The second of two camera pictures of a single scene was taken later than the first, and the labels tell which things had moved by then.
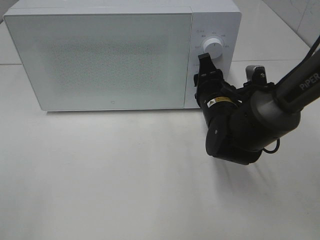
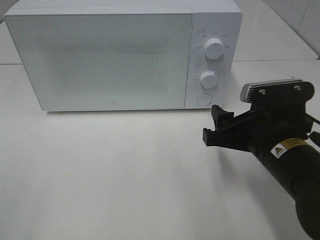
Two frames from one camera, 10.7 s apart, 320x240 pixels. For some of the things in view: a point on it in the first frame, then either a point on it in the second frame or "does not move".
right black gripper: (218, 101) → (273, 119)
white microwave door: (99, 61) does not move
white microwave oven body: (123, 54) does not move
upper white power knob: (213, 46) does not move
